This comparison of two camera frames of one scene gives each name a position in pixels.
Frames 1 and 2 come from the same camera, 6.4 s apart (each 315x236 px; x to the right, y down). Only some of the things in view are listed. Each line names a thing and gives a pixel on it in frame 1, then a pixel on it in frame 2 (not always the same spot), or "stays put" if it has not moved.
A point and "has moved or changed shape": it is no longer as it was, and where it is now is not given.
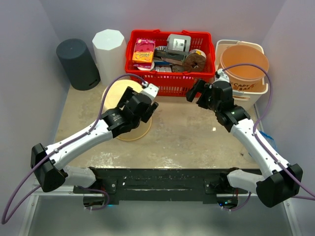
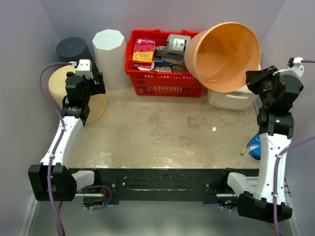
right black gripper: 204,96 -> 257,80
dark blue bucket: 78,65 stays put
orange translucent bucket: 111,101 -> 57,87
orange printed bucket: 245,78 has moved or changed shape
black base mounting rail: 157,186 stays put
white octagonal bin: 110,49 stays put
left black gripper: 137,103 -> 99,83
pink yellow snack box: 143,53 stays put
